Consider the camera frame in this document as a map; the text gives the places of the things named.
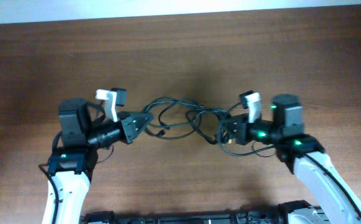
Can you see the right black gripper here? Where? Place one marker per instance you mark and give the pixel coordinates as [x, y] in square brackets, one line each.
[239, 130]

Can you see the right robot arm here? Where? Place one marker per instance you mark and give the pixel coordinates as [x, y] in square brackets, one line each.
[303, 154]

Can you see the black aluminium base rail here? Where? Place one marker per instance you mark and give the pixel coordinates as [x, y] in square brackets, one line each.
[290, 212]

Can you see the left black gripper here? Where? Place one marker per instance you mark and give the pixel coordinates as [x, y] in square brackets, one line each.
[130, 127]

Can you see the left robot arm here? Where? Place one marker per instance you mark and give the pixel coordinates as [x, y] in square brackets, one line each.
[74, 156]

